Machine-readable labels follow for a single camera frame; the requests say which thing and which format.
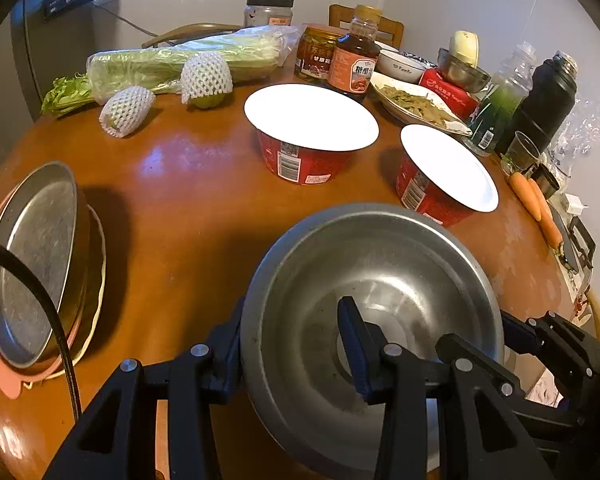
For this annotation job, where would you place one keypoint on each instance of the green liquid plastic bottle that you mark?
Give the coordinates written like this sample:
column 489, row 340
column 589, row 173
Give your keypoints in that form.
column 495, row 115

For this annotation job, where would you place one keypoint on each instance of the bagged celery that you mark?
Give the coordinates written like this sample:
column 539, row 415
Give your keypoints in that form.
column 180, row 60

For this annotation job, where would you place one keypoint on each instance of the pale yellow utensil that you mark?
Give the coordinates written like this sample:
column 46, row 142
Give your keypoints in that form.
column 466, row 47

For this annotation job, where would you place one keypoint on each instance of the foam net wrapped fruit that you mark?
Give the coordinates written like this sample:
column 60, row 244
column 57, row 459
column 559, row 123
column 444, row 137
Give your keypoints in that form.
column 127, row 110

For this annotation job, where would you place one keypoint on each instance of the pink plate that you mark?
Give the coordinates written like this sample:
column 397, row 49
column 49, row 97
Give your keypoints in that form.
column 5, row 375

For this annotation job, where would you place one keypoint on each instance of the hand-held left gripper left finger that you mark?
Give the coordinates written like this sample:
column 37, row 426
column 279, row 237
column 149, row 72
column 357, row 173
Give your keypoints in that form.
column 220, row 360

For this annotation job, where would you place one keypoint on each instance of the carrot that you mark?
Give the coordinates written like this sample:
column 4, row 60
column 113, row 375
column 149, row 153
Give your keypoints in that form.
column 547, row 220
column 525, row 195

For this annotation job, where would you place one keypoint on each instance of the green fruit in foam net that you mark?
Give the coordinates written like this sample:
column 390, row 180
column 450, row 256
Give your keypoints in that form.
column 205, row 77

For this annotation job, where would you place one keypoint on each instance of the white charger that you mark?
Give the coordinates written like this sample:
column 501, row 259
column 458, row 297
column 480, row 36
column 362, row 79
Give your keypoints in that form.
column 574, row 205

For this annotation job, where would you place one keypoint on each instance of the black thermos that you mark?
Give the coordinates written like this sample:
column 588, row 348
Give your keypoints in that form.
column 545, row 105

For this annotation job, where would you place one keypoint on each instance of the white ceramic bowl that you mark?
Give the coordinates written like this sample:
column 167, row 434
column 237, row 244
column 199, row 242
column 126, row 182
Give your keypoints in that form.
column 402, row 67

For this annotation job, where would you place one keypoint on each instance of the black metal stand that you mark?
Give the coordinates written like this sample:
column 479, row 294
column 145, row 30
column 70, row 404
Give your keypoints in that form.
column 586, row 240

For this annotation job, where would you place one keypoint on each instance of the grey refrigerator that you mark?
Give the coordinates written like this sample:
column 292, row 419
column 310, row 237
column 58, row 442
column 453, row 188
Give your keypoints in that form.
column 45, row 55

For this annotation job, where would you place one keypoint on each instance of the red tissue box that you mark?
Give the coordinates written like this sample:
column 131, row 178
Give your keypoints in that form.
column 450, row 92

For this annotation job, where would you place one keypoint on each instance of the round steel plate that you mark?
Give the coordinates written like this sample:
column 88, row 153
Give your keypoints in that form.
column 35, row 260

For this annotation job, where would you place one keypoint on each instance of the curved back wooden chair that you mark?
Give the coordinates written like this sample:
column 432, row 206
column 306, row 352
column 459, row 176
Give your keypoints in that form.
column 190, row 30

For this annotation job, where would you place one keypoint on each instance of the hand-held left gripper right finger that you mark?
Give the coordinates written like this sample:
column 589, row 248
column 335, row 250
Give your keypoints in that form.
column 352, row 345

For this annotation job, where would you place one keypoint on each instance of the small steel cup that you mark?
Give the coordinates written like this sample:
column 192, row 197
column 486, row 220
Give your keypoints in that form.
column 545, row 182

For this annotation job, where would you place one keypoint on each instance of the large steel bowl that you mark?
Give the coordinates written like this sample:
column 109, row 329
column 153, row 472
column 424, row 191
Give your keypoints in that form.
column 405, row 270

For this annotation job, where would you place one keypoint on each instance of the clear plastic cup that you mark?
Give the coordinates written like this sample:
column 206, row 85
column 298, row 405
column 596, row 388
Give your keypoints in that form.
column 520, row 152

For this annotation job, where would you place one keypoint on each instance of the white dish of vegetables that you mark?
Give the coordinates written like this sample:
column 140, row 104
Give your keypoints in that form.
column 420, row 102

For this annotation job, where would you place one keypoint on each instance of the wooden chair with cutout back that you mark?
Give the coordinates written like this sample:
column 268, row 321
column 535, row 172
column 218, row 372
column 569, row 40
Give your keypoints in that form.
column 391, row 30

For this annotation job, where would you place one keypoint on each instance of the dark sauce bottle orange label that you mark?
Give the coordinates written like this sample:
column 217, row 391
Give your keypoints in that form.
column 352, row 70

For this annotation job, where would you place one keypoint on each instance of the small steel bowl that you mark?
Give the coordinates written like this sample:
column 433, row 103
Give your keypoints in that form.
column 462, row 76

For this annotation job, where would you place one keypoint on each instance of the red instant noodle bowl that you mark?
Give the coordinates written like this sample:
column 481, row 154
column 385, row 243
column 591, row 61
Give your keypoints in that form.
column 310, row 115
column 450, row 165

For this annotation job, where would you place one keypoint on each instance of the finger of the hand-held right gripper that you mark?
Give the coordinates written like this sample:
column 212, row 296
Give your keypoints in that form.
column 520, row 335
column 475, row 352

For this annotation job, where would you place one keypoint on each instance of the clear plastic bag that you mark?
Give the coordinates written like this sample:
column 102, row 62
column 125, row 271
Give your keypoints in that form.
column 585, row 130

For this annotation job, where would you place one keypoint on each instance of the clear plastic jar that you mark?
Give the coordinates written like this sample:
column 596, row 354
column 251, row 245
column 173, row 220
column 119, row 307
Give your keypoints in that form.
column 269, row 12

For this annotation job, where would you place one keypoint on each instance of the blue patterned bowl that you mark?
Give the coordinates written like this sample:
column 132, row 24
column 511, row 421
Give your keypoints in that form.
column 428, row 62

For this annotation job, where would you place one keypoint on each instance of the pickle jar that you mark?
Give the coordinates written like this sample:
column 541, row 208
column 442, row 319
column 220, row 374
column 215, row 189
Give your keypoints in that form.
column 315, row 55

